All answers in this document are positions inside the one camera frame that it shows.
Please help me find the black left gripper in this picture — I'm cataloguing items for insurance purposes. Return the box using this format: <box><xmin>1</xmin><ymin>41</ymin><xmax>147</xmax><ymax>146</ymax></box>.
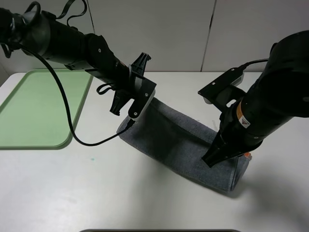
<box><xmin>109</xmin><ymin>52</ymin><xmax>151</xmax><ymax>116</ymax></box>

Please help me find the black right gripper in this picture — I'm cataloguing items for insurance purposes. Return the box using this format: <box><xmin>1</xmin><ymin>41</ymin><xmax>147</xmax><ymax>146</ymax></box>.
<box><xmin>201</xmin><ymin>106</ymin><xmax>263</xmax><ymax>168</ymax></box>

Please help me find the grey towel with orange stripe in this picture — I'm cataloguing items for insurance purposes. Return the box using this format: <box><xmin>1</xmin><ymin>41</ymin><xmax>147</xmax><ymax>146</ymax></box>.
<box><xmin>120</xmin><ymin>98</ymin><xmax>250</xmax><ymax>193</ymax></box>

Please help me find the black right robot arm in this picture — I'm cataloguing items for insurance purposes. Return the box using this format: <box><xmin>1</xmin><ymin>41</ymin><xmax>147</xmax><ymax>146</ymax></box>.
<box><xmin>198</xmin><ymin>31</ymin><xmax>309</xmax><ymax>167</ymax></box>

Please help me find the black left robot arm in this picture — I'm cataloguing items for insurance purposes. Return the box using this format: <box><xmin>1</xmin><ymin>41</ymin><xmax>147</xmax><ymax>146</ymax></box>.
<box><xmin>0</xmin><ymin>8</ymin><xmax>156</xmax><ymax>119</ymax></box>

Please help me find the light green plastic tray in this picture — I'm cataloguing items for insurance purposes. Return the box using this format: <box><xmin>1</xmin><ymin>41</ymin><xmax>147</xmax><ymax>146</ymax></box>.
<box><xmin>0</xmin><ymin>69</ymin><xmax>94</xmax><ymax>150</ymax></box>

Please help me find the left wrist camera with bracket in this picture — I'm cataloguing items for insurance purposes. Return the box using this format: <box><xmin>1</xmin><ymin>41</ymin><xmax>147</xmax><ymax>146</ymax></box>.
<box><xmin>128</xmin><ymin>78</ymin><xmax>156</xmax><ymax>121</ymax></box>

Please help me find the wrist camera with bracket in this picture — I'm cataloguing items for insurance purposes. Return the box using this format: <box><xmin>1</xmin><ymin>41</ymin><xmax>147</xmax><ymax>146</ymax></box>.
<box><xmin>128</xmin><ymin>78</ymin><xmax>156</xmax><ymax>121</ymax></box>
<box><xmin>198</xmin><ymin>68</ymin><xmax>246</xmax><ymax>112</ymax></box>

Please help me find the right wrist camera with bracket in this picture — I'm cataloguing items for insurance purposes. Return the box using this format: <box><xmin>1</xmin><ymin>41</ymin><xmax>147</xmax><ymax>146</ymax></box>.
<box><xmin>198</xmin><ymin>68</ymin><xmax>246</xmax><ymax>112</ymax></box>

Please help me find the black right camera cable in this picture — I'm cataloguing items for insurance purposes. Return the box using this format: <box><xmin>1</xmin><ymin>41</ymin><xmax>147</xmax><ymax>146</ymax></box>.
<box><xmin>239</xmin><ymin>58</ymin><xmax>270</xmax><ymax>70</ymax></box>

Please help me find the black camera cable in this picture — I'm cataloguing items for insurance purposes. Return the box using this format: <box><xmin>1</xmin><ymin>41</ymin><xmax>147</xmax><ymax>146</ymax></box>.
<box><xmin>21</xmin><ymin>48</ymin><xmax>136</xmax><ymax>146</ymax></box>
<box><xmin>239</xmin><ymin>58</ymin><xmax>270</xmax><ymax>70</ymax></box>

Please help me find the black left camera cable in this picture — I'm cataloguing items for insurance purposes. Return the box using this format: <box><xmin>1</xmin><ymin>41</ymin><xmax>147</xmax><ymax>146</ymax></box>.
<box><xmin>21</xmin><ymin>48</ymin><xmax>136</xmax><ymax>146</ymax></box>

